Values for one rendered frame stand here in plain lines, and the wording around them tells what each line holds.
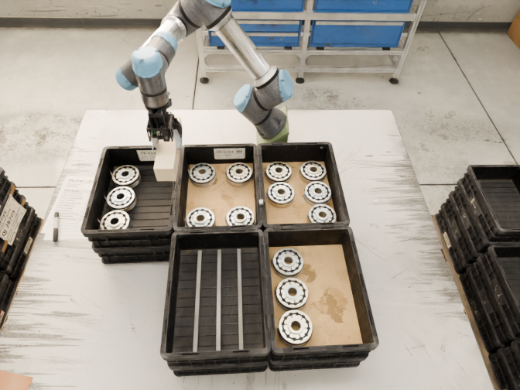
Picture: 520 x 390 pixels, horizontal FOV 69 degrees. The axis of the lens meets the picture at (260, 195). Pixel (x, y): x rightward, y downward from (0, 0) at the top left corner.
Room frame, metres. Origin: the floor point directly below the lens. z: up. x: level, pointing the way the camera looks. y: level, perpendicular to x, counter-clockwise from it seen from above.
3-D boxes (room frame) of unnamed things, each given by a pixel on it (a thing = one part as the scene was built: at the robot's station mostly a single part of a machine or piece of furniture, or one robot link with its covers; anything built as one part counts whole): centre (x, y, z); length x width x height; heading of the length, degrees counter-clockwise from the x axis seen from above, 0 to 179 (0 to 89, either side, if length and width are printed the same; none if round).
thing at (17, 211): (1.00, 1.23, 0.41); 0.31 x 0.02 x 0.16; 3
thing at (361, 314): (0.49, -0.18, 0.87); 0.40 x 0.30 x 0.11; 5
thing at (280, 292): (0.49, -0.12, 0.86); 0.10 x 0.10 x 0.01
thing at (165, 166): (0.89, 0.31, 1.07); 0.24 x 0.06 x 0.06; 4
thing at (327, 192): (0.90, -0.22, 0.86); 0.10 x 0.10 x 0.01
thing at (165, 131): (0.86, 0.31, 1.23); 0.09 x 0.08 x 0.12; 4
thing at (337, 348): (0.49, -0.18, 0.92); 0.40 x 0.30 x 0.02; 5
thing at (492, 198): (1.13, -1.21, 0.37); 0.40 x 0.30 x 0.45; 4
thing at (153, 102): (0.87, 0.31, 1.31); 0.08 x 0.08 x 0.05
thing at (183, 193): (0.86, 0.15, 0.87); 0.40 x 0.30 x 0.11; 5
